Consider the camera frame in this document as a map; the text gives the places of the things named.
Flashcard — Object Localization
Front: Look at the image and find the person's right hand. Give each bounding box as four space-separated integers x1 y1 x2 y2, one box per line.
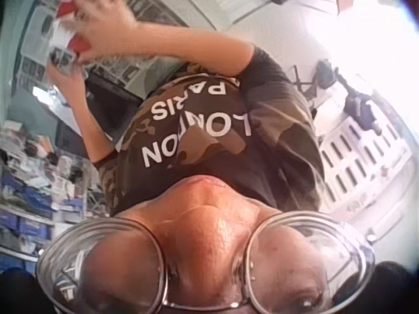
70 0 139 56

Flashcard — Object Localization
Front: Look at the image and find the person's left hand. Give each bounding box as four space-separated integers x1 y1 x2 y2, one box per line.
47 60 88 99

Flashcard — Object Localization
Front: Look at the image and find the red white small box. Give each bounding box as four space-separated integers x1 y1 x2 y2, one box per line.
54 19 90 55

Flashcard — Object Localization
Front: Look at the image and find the black monitor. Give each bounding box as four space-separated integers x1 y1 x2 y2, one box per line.
55 72 142 156

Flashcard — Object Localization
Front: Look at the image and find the shelf of assorted goods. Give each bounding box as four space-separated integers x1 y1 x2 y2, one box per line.
0 120 104 264

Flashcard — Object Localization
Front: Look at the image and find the black folding stand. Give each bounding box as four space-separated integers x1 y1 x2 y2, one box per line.
290 58 342 99

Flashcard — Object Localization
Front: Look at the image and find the wire display rack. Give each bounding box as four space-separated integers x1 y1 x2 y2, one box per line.
126 0 206 29

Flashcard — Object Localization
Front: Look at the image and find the white slotted wall panel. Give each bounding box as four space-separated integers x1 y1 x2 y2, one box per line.
314 114 414 212

